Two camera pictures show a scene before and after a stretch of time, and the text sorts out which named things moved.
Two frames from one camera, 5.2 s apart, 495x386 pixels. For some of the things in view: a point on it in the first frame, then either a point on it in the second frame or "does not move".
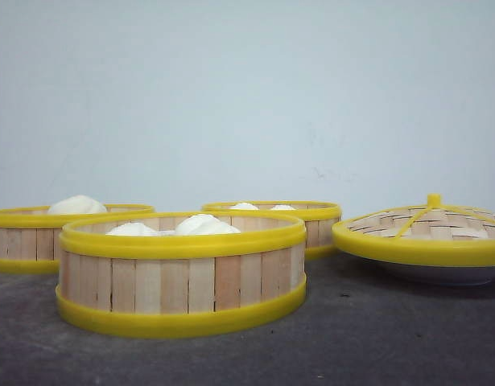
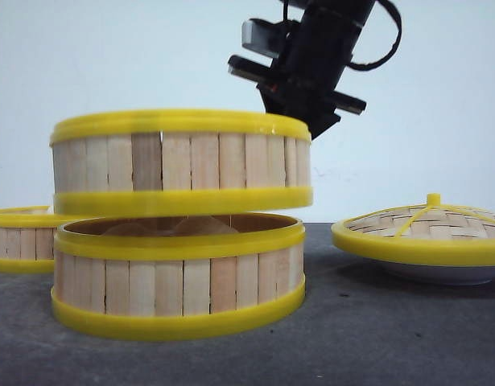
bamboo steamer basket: (27, 240) does not move
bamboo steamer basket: (172, 274) does not move
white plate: (447, 276) does not move
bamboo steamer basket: (319, 219) -> (180, 162)
